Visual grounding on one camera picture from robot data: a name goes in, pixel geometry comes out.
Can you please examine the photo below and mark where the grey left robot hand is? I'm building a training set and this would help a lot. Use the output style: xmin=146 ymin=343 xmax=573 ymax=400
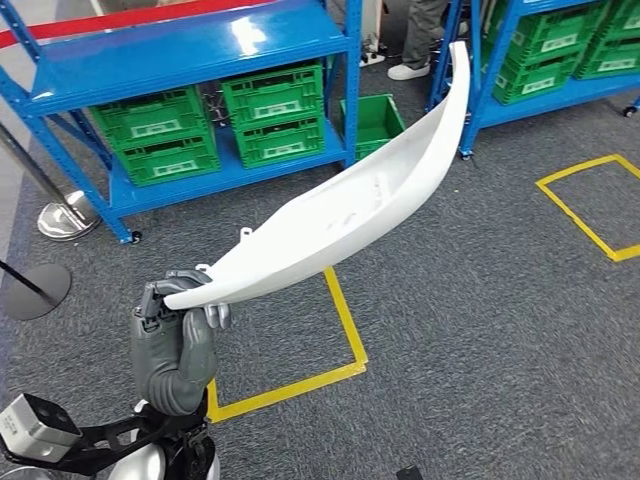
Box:
xmin=131 ymin=268 xmax=232 ymax=417

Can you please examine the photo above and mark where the white plastic shell part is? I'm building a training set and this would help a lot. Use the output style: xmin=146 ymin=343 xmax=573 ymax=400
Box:
xmin=164 ymin=40 xmax=471 ymax=311

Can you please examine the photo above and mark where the red barrier belt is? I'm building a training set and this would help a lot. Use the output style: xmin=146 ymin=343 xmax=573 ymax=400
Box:
xmin=0 ymin=0 xmax=281 ymax=50

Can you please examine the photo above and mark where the person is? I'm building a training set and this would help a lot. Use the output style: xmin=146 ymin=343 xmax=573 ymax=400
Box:
xmin=387 ymin=0 xmax=471 ymax=82

